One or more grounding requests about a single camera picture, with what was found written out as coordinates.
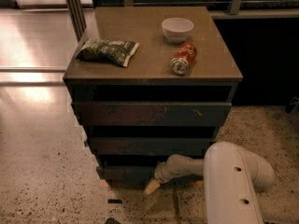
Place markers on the blue tape piece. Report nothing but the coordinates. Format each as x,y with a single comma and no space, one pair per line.
85,143

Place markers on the dark object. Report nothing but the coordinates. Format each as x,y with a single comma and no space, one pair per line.
112,221
293,104

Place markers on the green chip bag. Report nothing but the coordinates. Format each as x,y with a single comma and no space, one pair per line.
101,50

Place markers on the red soda can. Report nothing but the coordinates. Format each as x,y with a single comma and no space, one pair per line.
184,59

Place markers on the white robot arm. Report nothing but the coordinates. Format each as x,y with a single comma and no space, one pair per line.
232,175

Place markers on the dark wooden drawer cabinet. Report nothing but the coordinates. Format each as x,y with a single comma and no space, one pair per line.
148,76

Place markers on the white ceramic bowl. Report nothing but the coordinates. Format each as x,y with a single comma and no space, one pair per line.
177,30

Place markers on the metal window frame post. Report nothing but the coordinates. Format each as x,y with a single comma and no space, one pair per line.
77,17

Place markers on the dark object at right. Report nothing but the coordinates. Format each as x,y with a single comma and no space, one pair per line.
293,104

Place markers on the drawer dark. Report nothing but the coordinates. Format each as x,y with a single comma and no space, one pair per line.
125,172
151,113
149,146

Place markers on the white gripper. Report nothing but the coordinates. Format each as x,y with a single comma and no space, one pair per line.
165,173

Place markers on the dark object at bottom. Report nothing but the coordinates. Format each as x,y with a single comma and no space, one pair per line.
112,221

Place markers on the black tape strip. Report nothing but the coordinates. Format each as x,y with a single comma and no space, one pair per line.
114,201

